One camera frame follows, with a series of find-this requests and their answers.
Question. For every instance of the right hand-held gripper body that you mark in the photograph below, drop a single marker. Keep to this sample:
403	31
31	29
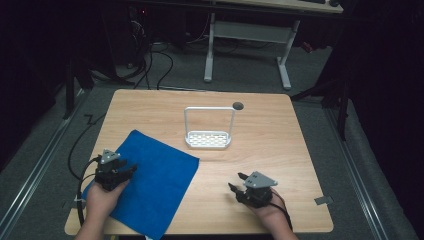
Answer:
259	181

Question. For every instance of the metal floor rail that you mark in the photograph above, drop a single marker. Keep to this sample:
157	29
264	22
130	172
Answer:
358	180
36	166

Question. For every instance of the dark round table grommet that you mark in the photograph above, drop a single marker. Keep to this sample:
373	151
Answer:
237	106

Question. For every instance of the person's right hand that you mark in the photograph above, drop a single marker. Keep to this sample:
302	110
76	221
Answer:
270	213

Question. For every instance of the white-legged desk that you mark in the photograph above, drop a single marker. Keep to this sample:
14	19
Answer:
248	31

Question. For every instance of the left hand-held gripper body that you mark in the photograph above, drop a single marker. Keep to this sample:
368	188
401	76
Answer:
108	156

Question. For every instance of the blue cloth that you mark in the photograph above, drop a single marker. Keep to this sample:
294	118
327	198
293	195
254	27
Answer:
160	180

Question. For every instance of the person's left hand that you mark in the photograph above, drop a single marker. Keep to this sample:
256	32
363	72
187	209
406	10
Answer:
100	200

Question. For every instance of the grey tape piece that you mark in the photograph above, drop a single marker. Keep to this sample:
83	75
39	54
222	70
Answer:
323	200

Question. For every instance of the black metal stand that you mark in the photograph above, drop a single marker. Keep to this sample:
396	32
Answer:
343	100
70	86

